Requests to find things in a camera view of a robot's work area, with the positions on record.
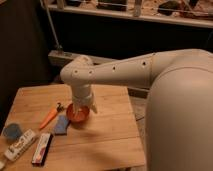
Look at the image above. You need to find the grey metal pole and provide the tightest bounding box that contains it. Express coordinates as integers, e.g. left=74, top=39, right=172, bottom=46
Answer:
left=43, top=0, right=63, bottom=51

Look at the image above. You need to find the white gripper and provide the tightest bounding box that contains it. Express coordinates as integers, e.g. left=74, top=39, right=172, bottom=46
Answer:
left=71, top=84, right=98, bottom=118

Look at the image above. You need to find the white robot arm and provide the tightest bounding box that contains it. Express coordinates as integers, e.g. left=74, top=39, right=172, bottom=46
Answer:
left=60, top=49, right=213, bottom=171

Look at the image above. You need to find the red white flat box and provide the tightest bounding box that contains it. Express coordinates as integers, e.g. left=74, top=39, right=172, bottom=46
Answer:
left=31, top=133, right=53, bottom=166

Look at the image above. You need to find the white bottle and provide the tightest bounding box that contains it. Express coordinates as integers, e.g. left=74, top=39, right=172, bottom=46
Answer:
left=4, top=129, right=37, bottom=161

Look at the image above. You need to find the orange red bowl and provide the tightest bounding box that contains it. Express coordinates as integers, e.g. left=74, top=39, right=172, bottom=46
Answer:
left=66, top=104, right=90, bottom=123

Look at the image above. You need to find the blue sponge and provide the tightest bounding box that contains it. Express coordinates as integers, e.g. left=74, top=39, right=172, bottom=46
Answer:
left=54, top=115, right=69, bottom=135

